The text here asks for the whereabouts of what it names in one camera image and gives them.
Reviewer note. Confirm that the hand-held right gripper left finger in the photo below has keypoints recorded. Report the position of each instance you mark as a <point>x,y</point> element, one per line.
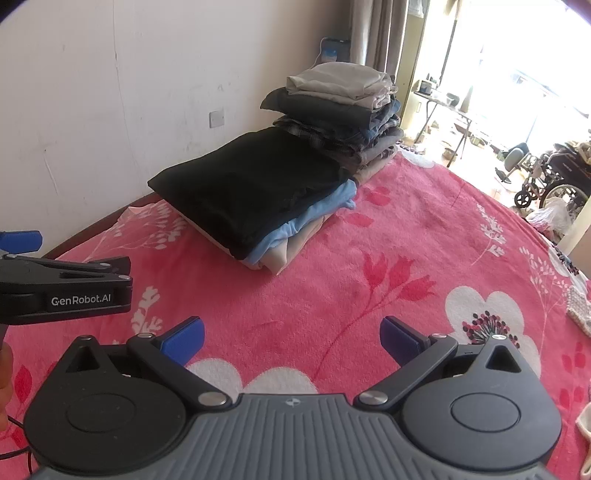
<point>184,340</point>

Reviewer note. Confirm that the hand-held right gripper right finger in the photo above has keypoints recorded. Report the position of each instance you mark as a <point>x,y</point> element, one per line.
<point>401,342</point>

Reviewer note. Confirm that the wheelchair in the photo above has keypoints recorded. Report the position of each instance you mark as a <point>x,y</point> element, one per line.
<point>558,175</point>

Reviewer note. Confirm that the black t-shirt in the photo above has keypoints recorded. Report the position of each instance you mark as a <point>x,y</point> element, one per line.
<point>249,194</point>

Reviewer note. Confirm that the checkered cloth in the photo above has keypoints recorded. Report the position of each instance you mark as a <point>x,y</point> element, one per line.
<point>581,309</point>

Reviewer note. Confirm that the blue folded garment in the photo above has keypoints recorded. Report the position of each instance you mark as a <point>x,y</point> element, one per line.
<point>318,207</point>

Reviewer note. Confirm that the pink floral blanket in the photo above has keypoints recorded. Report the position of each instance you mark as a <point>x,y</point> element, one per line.
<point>369,286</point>

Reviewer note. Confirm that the plastic bag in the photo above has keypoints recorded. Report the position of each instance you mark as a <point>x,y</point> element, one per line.
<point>549,219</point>

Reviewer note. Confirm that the blue wall device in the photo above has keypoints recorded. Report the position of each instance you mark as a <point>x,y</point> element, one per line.
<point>336,50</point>

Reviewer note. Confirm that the person's left hand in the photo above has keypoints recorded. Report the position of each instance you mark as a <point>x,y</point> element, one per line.
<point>4,378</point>

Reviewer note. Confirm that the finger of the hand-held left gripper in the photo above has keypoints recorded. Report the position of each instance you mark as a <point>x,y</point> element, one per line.
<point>69,270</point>
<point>18,241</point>

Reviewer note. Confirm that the grey curtain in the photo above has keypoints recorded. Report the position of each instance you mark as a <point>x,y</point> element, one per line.
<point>383,32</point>

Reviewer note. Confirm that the folding table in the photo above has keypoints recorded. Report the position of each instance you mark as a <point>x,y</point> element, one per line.
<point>443,99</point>

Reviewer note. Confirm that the stack of folded clothes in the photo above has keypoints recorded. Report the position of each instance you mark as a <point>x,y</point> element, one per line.
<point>341,115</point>

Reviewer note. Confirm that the white wall socket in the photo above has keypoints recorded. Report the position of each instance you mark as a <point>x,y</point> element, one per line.
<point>217,119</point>

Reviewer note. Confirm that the beige folded garment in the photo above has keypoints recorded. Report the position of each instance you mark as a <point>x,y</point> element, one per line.
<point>281,256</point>

